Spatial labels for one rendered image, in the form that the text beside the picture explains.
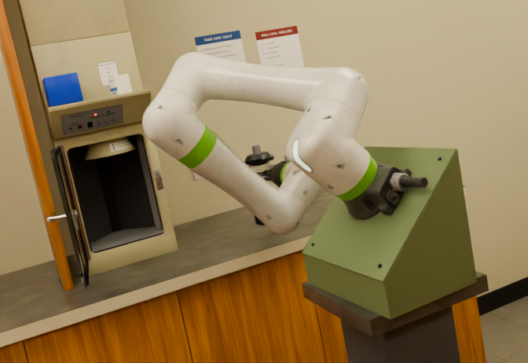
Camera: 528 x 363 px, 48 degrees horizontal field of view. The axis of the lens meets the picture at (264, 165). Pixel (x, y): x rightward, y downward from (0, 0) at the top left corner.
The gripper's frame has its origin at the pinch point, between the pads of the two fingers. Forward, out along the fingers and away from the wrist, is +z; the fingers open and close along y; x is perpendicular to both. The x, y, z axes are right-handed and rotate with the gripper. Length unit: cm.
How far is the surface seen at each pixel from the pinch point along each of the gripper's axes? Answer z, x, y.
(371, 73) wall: 59, -24, -89
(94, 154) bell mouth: 20, -17, 50
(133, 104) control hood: 6.7, -30.8, 36.0
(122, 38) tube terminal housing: 15, -53, 33
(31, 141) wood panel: 6, -26, 69
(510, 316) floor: 49, 116, -141
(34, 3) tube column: 15, -68, 58
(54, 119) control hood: 6, -31, 61
